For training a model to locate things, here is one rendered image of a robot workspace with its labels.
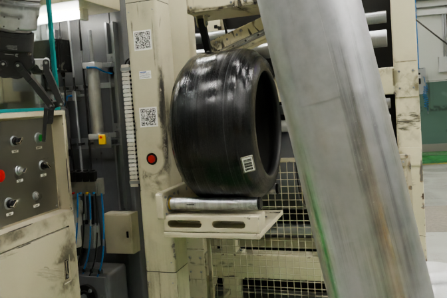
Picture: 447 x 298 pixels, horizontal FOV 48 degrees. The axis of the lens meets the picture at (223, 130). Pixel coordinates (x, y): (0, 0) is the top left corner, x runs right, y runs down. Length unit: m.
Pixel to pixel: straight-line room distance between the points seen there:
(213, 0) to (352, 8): 1.66
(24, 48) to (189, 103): 0.77
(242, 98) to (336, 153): 1.18
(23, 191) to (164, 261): 0.58
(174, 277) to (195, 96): 0.73
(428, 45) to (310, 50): 10.66
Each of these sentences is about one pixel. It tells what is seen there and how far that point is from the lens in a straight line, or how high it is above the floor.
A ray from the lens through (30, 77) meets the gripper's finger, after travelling 1.04.
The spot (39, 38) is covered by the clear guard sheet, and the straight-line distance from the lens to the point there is 1.94.
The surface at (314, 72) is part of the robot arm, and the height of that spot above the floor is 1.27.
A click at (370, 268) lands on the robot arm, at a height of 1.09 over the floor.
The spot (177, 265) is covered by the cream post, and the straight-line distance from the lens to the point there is 2.02.
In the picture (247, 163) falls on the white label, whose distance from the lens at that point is 1.65.
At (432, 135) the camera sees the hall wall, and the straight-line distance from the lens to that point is 11.05.
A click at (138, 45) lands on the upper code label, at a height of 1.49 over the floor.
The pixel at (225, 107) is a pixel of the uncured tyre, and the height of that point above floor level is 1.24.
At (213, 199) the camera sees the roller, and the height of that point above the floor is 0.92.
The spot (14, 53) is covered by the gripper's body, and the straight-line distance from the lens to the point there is 1.04.
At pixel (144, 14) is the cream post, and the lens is 1.96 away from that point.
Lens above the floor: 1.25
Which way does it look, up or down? 3 degrees down
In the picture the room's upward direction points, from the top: 4 degrees counter-clockwise
